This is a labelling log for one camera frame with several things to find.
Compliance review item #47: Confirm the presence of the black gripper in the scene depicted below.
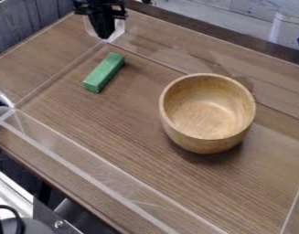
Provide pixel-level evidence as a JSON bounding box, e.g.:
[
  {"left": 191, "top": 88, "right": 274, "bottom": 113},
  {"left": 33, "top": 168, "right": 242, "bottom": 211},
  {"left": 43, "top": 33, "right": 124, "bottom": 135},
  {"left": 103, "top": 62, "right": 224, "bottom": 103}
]
[{"left": 72, "top": 0, "right": 127, "bottom": 39}]

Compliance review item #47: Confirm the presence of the green rectangular block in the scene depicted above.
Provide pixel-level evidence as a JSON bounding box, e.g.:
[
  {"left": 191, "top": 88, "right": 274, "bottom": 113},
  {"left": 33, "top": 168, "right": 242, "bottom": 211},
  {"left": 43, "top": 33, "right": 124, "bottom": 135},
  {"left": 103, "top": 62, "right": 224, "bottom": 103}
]
[{"left": 83, "top": 52, "right": 124, "bottom": 92}]

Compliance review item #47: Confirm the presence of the brown wooden bowl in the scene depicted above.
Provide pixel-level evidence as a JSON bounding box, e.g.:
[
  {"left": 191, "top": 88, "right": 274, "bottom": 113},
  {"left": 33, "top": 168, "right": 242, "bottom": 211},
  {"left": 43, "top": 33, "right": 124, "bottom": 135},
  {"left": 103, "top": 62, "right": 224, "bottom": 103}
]
[{"left": 159, "top": 73, "right": 256, "bottom": 154}]

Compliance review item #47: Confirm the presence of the white container in background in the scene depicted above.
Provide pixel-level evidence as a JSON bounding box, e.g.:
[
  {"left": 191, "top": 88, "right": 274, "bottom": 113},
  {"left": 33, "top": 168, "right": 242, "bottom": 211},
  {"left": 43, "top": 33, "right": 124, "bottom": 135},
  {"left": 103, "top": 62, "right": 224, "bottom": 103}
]
[{"left": 268, "top": 12, "right": 299, "bottom": 50}]

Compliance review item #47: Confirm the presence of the clear acrylic corner bracket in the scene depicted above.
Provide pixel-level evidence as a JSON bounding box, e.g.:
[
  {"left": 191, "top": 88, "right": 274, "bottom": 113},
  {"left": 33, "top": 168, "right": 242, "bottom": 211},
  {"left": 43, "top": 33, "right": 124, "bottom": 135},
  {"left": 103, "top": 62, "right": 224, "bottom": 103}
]
[{"left": 83, "top": 16, "right": 124, "bottom": 42}]

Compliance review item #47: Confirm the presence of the clear acrylic barrier wall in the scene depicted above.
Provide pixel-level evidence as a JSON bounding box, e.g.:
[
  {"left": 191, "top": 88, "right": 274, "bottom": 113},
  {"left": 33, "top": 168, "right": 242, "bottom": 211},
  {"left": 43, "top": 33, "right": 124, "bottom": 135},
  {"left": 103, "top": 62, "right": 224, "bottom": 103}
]
[{"left": 0, "top": 81, "right": 299, "bottom": 234}]

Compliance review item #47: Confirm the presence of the grey metal bracket with screw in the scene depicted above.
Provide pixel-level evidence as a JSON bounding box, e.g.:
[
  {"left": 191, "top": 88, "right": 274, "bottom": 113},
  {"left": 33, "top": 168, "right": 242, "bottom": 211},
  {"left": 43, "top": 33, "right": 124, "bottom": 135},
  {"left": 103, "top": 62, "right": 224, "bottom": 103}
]
[{"left": 33, "top": 198, "right": 83, "bottom": 234}]

